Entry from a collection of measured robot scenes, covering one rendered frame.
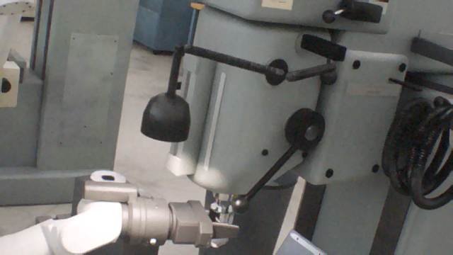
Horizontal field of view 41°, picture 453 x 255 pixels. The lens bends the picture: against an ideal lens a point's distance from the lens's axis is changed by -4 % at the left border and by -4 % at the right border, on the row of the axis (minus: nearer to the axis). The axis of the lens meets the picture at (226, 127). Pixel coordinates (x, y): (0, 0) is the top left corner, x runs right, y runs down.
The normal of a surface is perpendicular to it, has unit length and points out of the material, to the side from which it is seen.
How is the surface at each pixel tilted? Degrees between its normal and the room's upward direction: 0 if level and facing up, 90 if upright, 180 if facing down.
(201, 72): 90
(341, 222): 90
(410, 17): 90
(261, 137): 90
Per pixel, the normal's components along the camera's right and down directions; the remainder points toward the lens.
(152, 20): -0.80, 0.03
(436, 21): 0.56, 0.35
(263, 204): 0.25, 0.40
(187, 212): 0.19, -0.94
